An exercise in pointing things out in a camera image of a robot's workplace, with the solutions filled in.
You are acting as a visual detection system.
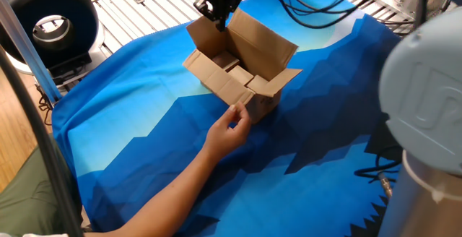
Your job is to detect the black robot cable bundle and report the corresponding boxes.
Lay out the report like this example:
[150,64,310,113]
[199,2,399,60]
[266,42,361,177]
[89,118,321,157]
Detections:
[254,0,452,38]

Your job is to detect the person's bare hand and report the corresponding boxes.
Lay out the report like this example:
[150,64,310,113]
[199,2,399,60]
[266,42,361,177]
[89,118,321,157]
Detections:
[203,103,253,158]

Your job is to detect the brown cardboard box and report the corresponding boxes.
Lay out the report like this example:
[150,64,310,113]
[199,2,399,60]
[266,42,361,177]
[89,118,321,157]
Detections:
[182,7,303,124]

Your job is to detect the thin black floor cable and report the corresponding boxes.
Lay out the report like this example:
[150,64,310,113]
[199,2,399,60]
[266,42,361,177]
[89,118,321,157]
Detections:
[35,85,54,126]

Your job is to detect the grey aluminium frame post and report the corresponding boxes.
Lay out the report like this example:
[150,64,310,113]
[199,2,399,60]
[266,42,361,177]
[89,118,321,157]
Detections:
[0,0,63,104]

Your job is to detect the black round ring device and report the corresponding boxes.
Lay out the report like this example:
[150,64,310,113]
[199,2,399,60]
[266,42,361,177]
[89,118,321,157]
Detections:
[0,0,105,86]

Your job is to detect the blue mountain print cloth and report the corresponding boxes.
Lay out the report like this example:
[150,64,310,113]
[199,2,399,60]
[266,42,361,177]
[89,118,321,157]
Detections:
[51,0,404,237]

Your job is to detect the white striped shirt sleeve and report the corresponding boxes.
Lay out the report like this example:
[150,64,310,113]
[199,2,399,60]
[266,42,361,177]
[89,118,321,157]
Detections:
[0,231,58,237]

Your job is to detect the green shorts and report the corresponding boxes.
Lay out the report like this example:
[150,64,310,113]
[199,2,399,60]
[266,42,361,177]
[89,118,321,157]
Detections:
[0,137,83,233]

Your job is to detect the black cable with metal plug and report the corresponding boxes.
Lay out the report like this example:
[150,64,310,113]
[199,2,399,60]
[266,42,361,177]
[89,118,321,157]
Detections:
[353,146,404,199]

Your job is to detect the thick black hose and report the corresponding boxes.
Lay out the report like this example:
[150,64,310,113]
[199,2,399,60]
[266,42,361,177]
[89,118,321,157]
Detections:
[0,45,84,237]

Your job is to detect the silver mounting plate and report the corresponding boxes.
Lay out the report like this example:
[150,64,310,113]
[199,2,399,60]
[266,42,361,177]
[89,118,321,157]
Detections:
[367,0,452,35]

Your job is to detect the person's bare forearm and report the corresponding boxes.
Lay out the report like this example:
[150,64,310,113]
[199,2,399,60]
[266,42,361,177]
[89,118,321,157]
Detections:
[83,145,219,237]

